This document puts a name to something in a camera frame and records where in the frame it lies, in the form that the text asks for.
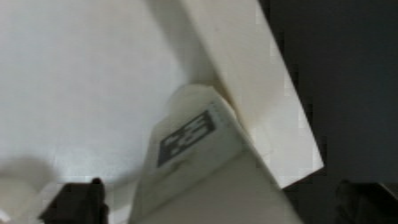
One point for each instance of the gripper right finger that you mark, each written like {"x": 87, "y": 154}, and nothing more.
{"x": 366, "y": 203}

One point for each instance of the white table leg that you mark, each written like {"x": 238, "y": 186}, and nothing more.
{"x": 206, "y": 185}

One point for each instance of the white square table top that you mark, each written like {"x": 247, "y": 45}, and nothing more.
{"x": 98, "y": 57}

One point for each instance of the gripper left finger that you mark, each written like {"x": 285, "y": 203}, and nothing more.
{"x": 77, "y": 206}

